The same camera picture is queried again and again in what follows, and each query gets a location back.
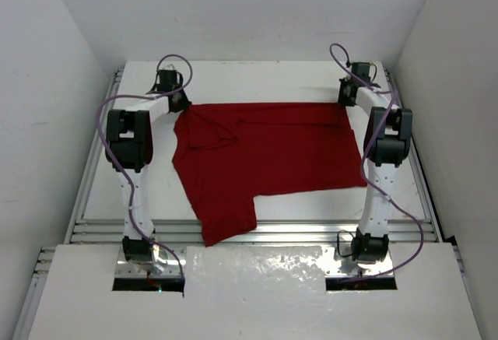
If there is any red t-shirt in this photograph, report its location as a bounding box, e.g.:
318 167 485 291
172 103 365 247

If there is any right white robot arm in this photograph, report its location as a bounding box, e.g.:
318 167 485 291
338 62 413 264

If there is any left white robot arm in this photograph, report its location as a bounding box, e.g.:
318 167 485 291
105 68 191 264

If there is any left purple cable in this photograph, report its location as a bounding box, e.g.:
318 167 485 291
95 54 195 279

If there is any purple cable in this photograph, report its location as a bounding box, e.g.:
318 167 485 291
95 54 195 279
328 42 425 279

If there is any right black base cable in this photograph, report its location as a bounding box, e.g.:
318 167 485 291
335 229 355 269

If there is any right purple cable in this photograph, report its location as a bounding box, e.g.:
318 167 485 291
328 42 425 279

